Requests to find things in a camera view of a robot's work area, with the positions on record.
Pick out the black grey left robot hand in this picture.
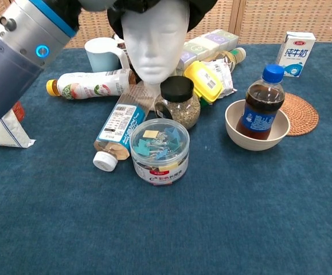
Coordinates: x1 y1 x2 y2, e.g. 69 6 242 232
42 0 118 33

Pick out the black baseball cap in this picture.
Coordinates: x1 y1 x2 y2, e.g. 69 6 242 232
107 0 218 40

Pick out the white foam mannequin head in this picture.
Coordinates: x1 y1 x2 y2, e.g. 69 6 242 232
120 0 191 111

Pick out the cola bottle blue cap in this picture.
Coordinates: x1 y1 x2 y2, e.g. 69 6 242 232
236 64 286 141

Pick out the light blue mug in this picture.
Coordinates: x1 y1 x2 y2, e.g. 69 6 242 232
84 37 131 73

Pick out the white drink bottle yellow cap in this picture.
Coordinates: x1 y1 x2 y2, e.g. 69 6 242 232
46 68 138 101

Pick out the red orange canister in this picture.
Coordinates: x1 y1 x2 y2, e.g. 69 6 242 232
11 101 26 123

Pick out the clear bottle blue label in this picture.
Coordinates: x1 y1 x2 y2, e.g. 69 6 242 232
92 84 155 172

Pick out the white sugar bag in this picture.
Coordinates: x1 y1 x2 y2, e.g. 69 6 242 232
0 108 37 149

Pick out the purple green white carton pack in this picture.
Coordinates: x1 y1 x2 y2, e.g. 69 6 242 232
179 29 240 69

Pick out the glass jar black lid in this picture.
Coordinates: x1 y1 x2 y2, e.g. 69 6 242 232
154 76 201 130

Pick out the yellow lidded container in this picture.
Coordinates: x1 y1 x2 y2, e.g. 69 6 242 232
182 60 224 103

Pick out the white snack packet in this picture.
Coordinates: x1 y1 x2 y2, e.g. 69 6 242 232
207 58 237 100

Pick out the clear tub of binder clips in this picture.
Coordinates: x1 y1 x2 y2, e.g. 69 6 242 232
130 118 190 187

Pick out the woven rattan folding screen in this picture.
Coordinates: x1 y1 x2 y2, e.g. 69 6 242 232
0 0 332 49

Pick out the beige bowl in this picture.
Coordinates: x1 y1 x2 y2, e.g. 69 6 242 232
224 99 291 151

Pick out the white blue milk carton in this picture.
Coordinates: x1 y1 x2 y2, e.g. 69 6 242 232
275 31 317 78

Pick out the blue tablecloth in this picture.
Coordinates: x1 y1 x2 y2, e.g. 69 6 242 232
0 41 332 275

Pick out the woven rattan coaster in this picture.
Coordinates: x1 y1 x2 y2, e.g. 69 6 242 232
279 92 319 137

